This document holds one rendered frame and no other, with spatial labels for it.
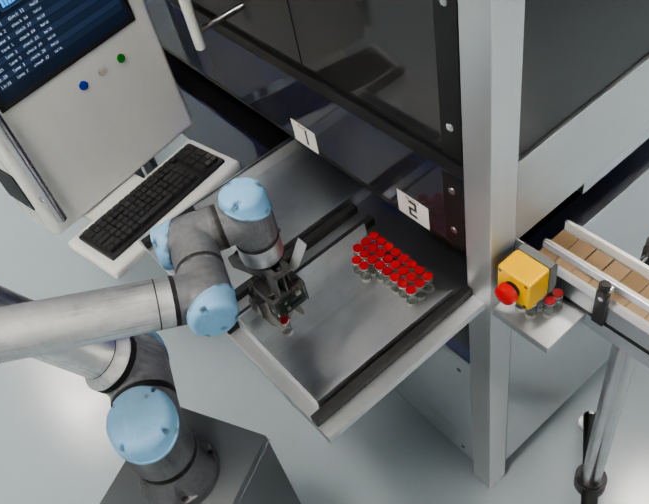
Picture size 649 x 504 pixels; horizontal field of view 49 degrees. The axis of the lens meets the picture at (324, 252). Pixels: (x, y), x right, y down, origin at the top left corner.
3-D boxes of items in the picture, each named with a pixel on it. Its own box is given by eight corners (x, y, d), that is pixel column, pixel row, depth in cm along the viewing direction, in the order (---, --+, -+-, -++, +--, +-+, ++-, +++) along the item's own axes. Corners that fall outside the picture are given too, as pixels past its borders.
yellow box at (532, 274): (522, 267, 132) (524, 241, 127) (554, 287, 128) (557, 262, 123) (495, 290, 130) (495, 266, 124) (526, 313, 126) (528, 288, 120)
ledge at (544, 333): (540, 273, 143) (540, 266, 141) (595, 309, 135) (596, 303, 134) (492, 314, 138) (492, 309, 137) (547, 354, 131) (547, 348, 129)
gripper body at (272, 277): (278, 325, 126) (262, 283, 117) (250, 298, 131) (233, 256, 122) (311, 299, 129) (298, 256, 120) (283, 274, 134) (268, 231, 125)
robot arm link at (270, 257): (226, 239, 119) (264, 212, 122) (233, 256, 123) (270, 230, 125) (252, 262, 115) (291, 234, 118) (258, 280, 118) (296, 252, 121)
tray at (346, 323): (365, 234, 155) (363, 223, 152) (453, 300, 140) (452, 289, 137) (240, 327, 144) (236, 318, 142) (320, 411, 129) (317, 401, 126)
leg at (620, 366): (585, 463, 195) (625, 295, 138) (613, 486, 190) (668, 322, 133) (563, 485, 192) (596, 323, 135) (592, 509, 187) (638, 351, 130)
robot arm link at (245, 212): (206, 184, 112) (257, 166, 113) (225, 231, 120) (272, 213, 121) (218, 216, 107) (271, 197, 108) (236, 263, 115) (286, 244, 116)
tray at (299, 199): (308, 140, 179) (305, 130, 176) (378, 188, 163) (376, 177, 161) (197, 216, 168) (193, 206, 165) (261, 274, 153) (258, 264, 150)
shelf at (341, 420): (297, 138, 183) (296, 132, 181) (512, 285, 142) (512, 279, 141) (140, 245, 168) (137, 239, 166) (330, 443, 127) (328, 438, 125)
